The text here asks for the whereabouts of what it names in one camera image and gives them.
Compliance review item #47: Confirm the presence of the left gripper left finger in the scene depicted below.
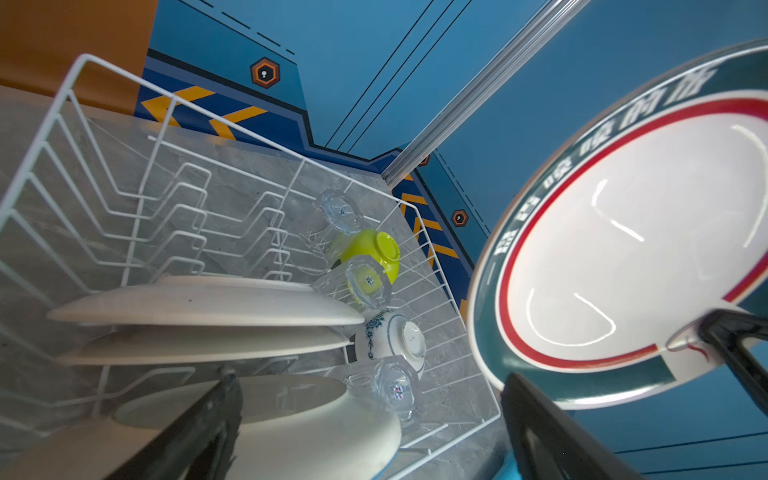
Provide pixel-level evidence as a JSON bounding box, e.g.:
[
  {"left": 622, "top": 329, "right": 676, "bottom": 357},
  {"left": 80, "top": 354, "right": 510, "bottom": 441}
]
[{"left": 108, "top": 374, "right": 243, "bottom": 479}]

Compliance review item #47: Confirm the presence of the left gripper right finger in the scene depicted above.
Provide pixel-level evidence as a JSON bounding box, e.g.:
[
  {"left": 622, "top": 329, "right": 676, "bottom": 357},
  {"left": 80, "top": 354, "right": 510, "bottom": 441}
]
[{"left": 500, "top": 373, "right": 642, "bottom": 480}]

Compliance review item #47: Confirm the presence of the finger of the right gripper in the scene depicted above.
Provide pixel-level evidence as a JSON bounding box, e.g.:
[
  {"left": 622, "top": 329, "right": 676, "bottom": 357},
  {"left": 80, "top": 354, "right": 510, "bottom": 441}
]
[{"left": 698, "top": 309, "right": 767, "bottom": 415}]

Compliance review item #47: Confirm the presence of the watermelon pattern plate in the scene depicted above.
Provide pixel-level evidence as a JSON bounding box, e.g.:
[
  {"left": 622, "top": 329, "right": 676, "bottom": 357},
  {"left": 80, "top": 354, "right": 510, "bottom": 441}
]
[{"left": 1, "top": 375, "right": 401, "bottom": 479}]

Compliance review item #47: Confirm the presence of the green red rimmed plate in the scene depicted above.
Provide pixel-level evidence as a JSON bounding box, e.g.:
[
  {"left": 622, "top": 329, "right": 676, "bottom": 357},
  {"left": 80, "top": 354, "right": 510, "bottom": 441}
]
[{"left": 467, "top": 40, "right": 767, "bottom": 410}]

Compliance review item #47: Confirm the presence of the white wire dish rack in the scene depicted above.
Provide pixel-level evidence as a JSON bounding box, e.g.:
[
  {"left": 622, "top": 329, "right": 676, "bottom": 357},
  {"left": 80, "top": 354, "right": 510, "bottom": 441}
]
[{"left": 1, "top": 56, "right": 504, "bottom": 479}]

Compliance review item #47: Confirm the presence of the light blue cylinder tube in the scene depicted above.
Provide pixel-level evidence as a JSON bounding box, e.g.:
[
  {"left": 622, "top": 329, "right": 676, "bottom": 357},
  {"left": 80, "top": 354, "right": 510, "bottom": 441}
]
[{"left": 491, "top": 450, "right": 521, "bottom": 480}]

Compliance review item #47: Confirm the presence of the white plate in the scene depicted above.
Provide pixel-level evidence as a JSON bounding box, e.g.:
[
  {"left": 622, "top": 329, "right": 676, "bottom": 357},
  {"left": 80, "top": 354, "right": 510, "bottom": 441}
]
[
  {"left": 59, "top": 326, "right": 350, "bottom": 366},
  {"left": 47, "top": 276, "right": 364, "bottom": 327}
]

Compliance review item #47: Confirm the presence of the clear glass cup near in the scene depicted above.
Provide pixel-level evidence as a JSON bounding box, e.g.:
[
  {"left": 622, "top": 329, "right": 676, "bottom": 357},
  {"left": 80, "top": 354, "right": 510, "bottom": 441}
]
[{"left": 324, "top": 356, "right": 423, "bottom": 433}]

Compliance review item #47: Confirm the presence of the clear glass cup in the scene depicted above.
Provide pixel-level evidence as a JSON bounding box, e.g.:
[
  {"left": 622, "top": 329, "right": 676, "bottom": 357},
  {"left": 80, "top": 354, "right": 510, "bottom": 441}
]
[
  {"left": 294, "top": 189, "right": 364, "bottom": 251},
  {"left": 310, "top": 255, "right": 392, "bottom": 315},
  {"left": 324, "top": 356, "right": 423, "bottom": 433}
]

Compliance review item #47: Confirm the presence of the blue white porcelain bowl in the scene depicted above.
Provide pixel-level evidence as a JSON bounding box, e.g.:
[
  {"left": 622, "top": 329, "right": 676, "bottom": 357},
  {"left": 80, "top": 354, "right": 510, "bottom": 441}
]
[{"left": 353, "top": 311, "right": 427, "bottom": 379}]

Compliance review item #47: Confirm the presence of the clear glass cup middle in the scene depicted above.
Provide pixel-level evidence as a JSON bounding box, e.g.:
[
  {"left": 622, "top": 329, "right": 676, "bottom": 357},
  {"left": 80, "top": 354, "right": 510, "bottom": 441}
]
[{"left": 310, "top": 255, "right": 392, "bottom": 315}]

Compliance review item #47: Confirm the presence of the clear glass cup far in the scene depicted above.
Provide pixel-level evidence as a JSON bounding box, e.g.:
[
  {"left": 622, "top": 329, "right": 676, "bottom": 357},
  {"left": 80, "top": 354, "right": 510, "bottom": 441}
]
[{"left": 294, "top": 189, "right": 364, "bottom": 251}]

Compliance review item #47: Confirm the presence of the lime green bowl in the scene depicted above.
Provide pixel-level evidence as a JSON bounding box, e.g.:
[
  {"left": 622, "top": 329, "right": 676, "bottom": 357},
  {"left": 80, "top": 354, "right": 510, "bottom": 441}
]
[{"left": 339, "top": 229, "right": 402, "bottom": 284}]

